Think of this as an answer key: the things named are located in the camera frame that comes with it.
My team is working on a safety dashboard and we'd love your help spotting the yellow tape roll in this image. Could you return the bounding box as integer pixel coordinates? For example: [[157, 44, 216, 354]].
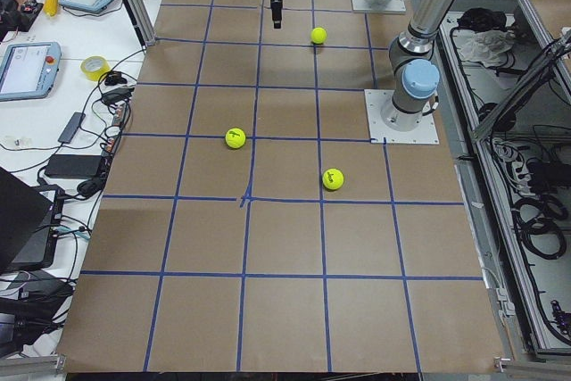
[[80, 55, 111, 81]]

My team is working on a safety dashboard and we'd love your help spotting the grey usb hub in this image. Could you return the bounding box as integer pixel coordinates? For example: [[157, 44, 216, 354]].
[[58, 112, 86, 144]]

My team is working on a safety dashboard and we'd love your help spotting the tennis ball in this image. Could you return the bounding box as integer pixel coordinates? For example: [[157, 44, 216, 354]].
[[225, 128, 246, 149], [310, 27, 327, 45], [321, 168, 344, 191]]

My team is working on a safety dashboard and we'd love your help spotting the tennis ball right centre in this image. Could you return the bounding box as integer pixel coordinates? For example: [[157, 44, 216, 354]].
[[321, 168, 344, 191]]

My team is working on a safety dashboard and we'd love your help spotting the tennis ball left centre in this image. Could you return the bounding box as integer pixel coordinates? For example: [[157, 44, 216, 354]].
[[225, 128, 246, 149]]

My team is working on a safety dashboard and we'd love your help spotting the yellow corn toy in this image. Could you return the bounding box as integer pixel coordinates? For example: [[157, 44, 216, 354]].
[[43, 0, 59, 17]]

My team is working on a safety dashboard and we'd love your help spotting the crumpled white cloth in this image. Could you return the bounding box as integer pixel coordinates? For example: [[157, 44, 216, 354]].
[[459, 30, 516, 68]]

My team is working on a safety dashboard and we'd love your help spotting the black laptop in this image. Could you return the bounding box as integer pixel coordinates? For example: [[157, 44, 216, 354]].
[[1, 170, 63, 274]]

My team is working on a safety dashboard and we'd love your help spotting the black power adapter brick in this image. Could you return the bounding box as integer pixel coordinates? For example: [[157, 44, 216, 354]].
[[45, 154, 102, 179]]

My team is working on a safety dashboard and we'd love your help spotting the near teach pendant tablet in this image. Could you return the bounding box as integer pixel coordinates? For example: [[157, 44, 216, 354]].
[[1, 42, 62, 102]]

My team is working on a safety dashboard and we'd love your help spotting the tennis ball upper middle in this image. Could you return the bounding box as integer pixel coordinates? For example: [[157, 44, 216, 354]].
[[310, 27, 327, 45]]

